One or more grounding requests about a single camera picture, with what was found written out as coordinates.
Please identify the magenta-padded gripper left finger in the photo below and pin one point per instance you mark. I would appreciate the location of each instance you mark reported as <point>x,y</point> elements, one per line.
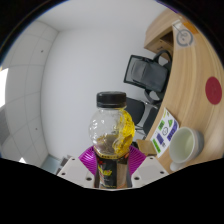
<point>75,170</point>

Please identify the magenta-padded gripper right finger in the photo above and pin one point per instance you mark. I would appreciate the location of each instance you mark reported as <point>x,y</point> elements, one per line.
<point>146,168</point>

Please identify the clear black-capped drink bottle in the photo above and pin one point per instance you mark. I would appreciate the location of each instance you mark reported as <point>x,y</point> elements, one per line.
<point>111,133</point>

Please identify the printed white leaflet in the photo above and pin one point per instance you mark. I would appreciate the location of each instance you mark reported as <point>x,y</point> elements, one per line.
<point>163,135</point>

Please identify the grey mug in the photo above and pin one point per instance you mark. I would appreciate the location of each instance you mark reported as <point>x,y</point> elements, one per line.
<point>185,146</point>

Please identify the black mesh office chair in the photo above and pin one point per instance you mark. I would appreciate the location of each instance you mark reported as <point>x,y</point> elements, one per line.
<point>146,73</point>

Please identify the flat round red coaster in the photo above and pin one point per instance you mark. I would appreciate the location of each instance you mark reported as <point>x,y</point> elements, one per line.
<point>213,90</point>

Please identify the long ceiling light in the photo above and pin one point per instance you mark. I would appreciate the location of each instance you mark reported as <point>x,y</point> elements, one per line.
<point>3,88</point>

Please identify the wooden side desk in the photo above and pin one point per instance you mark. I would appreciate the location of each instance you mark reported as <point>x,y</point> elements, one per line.
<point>160,33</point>

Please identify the round white printed mat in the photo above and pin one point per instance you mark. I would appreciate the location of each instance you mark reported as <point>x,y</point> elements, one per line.
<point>185,37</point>

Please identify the orange box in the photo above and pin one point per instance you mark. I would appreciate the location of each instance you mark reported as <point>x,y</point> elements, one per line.
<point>189,26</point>

